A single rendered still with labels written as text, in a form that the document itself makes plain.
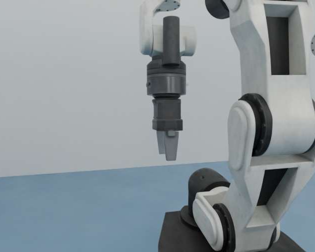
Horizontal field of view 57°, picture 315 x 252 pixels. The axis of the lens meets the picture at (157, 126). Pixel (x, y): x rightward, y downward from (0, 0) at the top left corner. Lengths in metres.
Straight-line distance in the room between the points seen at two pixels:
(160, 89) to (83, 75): 1.44
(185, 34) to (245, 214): 0.45
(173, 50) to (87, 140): 1.56
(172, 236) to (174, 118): 0.54
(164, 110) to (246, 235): 0.41
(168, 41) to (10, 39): 1.58
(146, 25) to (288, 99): 0.33
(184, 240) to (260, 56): 0.65
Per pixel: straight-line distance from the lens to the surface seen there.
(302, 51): 0.72
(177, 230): 1.09
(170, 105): 0.61
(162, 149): 0.71
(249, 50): 0.71
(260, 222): 0.83
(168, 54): 0.60
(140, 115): 2.08
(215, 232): 0.86
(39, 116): 2.09
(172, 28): 0.61
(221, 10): 0.91
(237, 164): 0.67
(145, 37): 0.64
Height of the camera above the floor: 0.74
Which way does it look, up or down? 12 degrees down
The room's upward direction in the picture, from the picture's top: straight up
